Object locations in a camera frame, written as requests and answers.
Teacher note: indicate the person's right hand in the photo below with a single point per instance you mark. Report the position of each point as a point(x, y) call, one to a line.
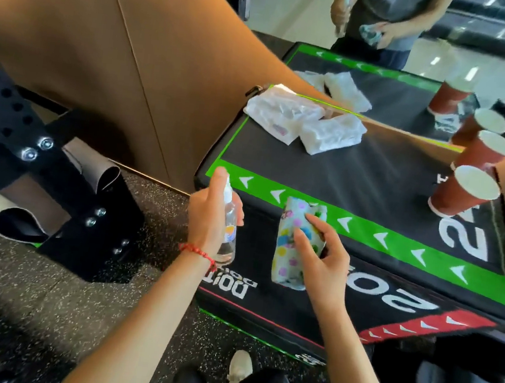
point(327, 272)

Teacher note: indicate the person's left hand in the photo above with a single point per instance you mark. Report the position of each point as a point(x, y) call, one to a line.
point(205, 220)

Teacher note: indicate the person's left thumb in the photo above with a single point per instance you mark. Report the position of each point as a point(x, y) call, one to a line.
point(219, 185)

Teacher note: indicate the person's right thumb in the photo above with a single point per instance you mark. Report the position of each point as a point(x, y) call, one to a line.
point(303, 254)

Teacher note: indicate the colourful dotted cloth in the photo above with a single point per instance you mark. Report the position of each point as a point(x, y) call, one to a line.
point(289, 248)

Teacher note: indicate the clear small spray bottle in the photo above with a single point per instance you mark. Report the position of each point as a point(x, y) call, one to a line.
point(229, 232)

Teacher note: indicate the person's right forearm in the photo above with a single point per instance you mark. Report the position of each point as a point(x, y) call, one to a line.
point(350, 366)

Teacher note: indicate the person's left forearm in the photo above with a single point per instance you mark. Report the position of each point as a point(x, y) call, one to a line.
point(149, 323)

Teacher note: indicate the white tissue pack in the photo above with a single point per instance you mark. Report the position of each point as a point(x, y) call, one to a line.
point(333, 134)
point(280, 114)

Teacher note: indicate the black green plyo box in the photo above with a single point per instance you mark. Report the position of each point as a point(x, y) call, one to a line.
point(384, 200)

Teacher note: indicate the white shoe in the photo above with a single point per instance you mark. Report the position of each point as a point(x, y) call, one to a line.
point(240, 369)

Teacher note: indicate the red paper cup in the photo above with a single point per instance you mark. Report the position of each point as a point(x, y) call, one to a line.
point(480, 152)
point(459, 193)

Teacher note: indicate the black metal gym rack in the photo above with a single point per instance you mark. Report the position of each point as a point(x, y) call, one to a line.
point(20, 137)

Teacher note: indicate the wall mirror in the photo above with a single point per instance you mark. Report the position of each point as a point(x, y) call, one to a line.
point(388, 54)

